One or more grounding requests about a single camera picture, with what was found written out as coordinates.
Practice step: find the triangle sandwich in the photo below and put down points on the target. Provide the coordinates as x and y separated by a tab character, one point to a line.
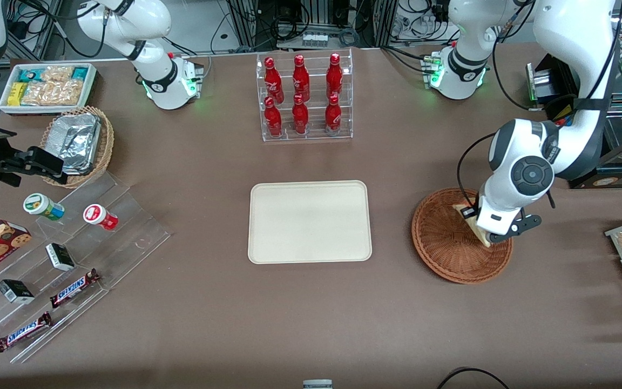
481	237

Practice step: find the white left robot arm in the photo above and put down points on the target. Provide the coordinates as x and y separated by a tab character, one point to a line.
575	54

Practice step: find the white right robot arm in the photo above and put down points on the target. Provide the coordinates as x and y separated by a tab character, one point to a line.
160	81

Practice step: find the large brown wicker basket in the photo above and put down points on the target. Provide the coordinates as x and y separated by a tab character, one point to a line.
440	254

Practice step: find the small tan wicker basket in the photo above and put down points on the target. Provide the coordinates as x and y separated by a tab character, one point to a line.
107	146

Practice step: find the cream plastic tray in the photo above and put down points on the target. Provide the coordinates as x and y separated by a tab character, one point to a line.
300	227

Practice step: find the stacked foil containers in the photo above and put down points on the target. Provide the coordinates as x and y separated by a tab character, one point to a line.
79	143

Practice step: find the white cup with green lid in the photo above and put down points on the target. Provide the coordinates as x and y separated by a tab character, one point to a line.
41	205

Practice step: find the white plastic snack bin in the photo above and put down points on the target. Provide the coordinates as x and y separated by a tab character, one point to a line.
41	110

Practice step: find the yellow snack pack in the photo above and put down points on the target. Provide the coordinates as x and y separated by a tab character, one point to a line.
17	93

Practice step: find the large clear cracker bag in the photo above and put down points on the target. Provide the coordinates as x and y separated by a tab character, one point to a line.
52	93

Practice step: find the white cup with red lid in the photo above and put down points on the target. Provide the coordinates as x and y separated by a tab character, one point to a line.
97	216

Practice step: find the small clear cracker bag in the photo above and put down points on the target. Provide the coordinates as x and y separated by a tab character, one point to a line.
57	74

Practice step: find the teal snack pack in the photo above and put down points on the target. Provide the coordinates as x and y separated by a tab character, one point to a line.
30	74
80	73

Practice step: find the small black box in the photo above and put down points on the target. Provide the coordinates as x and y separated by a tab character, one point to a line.
60	257
15	292

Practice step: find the clear acrylic stepped display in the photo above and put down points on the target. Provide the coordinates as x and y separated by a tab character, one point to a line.
127	237

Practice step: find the Snickers bar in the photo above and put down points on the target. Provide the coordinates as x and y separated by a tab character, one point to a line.
22	332
73	289

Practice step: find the red cola bottle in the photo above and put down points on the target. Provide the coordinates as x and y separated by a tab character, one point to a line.
333	116
334	75
300	118
272	81
272	120
301	78

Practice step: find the clear acrylic bottle rack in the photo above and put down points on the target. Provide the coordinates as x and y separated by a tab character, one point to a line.
316	135

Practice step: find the small grey white device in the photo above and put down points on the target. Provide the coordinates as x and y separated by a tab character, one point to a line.
317	384

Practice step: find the metal equipment rack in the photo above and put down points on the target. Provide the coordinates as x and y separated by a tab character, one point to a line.
246	21

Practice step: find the white power strip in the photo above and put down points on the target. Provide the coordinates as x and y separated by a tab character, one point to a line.
315	40

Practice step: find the aluminium frame post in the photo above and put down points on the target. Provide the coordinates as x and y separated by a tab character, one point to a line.
41	27

